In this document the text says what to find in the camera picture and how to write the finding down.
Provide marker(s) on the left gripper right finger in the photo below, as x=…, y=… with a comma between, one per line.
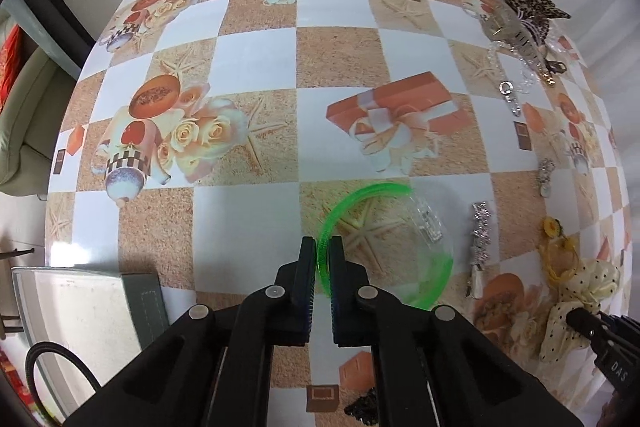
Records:
x=350, y=318

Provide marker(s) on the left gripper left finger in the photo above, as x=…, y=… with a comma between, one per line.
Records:
x=294, y=309

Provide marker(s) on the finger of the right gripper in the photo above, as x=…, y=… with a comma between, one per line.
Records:
x=600, y=328

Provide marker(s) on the cream polka dot scrunchie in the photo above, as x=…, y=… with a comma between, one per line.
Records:
x=594, y=281

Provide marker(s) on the green translucent bangle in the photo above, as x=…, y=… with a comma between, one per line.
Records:
x=378, y=233

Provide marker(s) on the clear plastic hair clip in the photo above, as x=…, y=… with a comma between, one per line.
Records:
x=425, y=219

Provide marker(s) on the black beaded barrette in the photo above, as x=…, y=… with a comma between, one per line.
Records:
x=365, y=409

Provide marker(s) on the silver rhinestone star hairclip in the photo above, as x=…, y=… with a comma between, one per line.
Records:
x=479, y=248

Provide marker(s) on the grey jewelry tray box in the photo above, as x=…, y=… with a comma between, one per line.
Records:
x=105, y=319

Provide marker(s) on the green leather sofa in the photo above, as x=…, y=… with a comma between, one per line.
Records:
x=32, y=111

